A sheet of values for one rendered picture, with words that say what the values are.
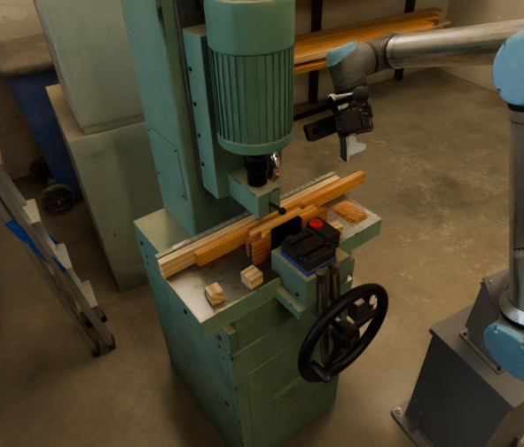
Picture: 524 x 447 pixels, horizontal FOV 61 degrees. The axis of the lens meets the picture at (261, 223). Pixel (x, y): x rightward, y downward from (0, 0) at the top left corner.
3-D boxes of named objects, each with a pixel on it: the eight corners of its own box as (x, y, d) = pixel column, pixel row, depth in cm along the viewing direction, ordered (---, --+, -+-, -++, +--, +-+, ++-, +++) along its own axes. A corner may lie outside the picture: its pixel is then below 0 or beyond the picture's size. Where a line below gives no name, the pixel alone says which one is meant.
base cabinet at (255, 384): (245, 475, 158) (230, 359, 113) (169, 363, 195) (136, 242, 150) (336, 403, 178) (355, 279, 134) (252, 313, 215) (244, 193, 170)
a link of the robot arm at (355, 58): (350, 42, 127) (361, 85, 131) (316, 53, 124) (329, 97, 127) (370, 34, 119) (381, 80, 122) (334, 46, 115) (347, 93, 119)
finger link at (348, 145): (366, 156, 99) (363, 127, 104) (340, 162, 101) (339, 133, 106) (369, 165, 101) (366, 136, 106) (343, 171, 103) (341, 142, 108)
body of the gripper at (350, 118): (365, 100, 102) (369, 95, 113) (329, 110, 105) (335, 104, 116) (372, 133, 104) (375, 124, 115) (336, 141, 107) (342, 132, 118)
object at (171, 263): (164, 278, 110) (160, 264, 107) (160, 274, 111) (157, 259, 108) (339, 191, 137) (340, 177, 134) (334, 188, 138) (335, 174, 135)
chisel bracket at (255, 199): (259, 224, 112) (258, 197, 107) (229, 199, 121) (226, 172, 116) (282, 213, 116) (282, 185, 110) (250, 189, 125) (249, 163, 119)
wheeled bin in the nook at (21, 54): (44, 224, 274) (-24, 68, 213) (30, 183, 311) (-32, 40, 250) (144, 191, 299) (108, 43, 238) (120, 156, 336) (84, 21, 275)
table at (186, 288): (224, 369, 97) (222, 352, 93) (160, 287, 116) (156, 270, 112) (406, 251, 124) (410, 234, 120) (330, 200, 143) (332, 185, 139)
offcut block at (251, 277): (253, 274, 110) (253, 264, 108) (262, 282, 108) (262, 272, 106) (241, 281, 108) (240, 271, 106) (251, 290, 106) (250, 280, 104)
